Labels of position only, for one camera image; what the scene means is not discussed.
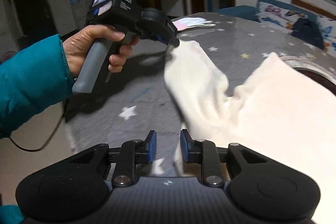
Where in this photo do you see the cream white garment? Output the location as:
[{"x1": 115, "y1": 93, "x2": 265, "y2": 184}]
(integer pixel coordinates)
[{"x1": 164, "y1": 40, "x2": 335, "y2": 223}]

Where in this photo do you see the bare left hand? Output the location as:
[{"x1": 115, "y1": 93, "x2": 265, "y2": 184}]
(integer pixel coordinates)
[{"x1": 63, "y1": 24, "x2": 139, "y2": 77}]

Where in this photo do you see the grey star pattern tablecloth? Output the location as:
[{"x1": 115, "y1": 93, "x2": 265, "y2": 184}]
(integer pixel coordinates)
[{"x1": 66, "y1": 13, "x2": 335, "y2": 177}]

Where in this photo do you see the white pink knit glove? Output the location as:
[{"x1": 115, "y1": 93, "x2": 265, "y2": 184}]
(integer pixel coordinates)
[{"x1": 173, "y1": 17, "x2": 216, "y2": 32}]

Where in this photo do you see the teal left jacket sleeve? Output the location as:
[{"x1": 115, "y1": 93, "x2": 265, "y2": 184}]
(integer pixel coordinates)
[{"x1": 1, "y1": 35, "x2": 75, "y2": 138}]

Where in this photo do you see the blue butterfly pattern sofa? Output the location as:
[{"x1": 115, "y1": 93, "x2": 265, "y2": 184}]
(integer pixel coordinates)
[{"x1": 218, "y1": 0, "x2": 335, "y2": 57}]

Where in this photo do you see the dark navy backpack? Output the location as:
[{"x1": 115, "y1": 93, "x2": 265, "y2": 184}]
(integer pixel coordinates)
[{"x1": 291, "y1": 18, "x2": 324, "y2": 50}]

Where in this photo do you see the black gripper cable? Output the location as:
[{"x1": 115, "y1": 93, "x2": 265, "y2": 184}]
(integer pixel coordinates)
[{"x1": 8, "y1": 100, "x2": 66, "y2": 152}]

